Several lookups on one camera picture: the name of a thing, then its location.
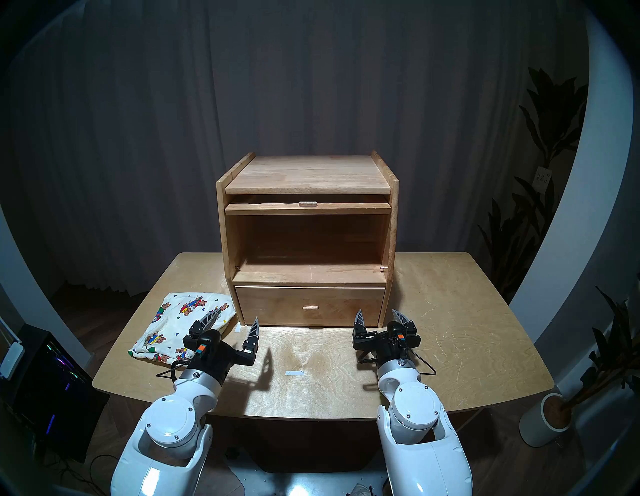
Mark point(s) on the small dark potted plant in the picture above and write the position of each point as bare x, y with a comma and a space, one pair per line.
612, 350

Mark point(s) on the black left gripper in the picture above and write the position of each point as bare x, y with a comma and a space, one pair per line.
225, 357

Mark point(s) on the white bear print pants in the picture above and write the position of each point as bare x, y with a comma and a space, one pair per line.
167, 320

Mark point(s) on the tall dark leafy plant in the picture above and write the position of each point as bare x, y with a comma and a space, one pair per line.
550, 115

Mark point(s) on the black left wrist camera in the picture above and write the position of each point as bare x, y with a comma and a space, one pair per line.
197, 340

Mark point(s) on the black computer tower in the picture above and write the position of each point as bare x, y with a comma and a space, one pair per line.
50, 395

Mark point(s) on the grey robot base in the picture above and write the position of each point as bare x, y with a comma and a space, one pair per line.
300, 485

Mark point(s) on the small white box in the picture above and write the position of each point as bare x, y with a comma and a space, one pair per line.
12, 360

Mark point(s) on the white plant label tag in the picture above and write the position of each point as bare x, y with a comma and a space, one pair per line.
542, 176

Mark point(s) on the white round plant pot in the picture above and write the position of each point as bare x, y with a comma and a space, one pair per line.
537, 430

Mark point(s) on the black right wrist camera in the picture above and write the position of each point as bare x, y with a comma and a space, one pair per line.
395, 332

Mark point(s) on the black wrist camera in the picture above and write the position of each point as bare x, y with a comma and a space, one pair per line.
197, 340
395, 332

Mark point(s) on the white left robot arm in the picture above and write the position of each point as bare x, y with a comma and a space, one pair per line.
172, 425

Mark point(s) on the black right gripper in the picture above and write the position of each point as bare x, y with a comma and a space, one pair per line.
367, 342

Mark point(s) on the wooden cabinet frame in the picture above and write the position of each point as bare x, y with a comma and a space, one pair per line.
310, 175

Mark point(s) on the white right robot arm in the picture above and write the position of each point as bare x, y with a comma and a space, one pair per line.
415, 415

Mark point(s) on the white curved arch panel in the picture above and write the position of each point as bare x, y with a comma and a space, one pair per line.
30, 300
590, 200

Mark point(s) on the pleated fabric curtain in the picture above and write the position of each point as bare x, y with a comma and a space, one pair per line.
150, 125

